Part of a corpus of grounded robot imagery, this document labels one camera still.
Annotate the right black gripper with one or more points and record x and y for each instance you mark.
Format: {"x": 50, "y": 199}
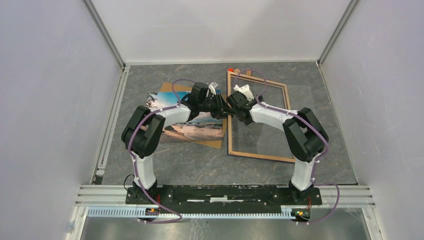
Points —
{"x": 250, "y": 100}

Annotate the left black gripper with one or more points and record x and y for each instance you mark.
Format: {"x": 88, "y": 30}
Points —
{"x": 220, "y": 105}

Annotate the beach landscape photo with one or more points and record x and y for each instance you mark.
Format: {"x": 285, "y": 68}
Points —
{"x": 201, "y": 128}

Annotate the wooden picture frame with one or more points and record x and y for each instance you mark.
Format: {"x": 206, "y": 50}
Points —
{"x": 229, "y": 132}

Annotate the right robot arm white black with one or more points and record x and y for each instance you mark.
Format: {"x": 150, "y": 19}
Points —
{"x": 307, "y": 140}

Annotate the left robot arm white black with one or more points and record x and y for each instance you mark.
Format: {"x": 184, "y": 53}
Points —
{"x": 142, "y": 134}

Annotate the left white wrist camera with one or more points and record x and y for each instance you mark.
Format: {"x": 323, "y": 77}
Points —
{"x": 212, "y": 88}

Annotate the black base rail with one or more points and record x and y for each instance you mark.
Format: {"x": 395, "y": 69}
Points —
{"x": 223, "y": 199}

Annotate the white cable duct strip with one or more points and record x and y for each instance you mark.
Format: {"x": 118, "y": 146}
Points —
{"x": 142, "y": 213}

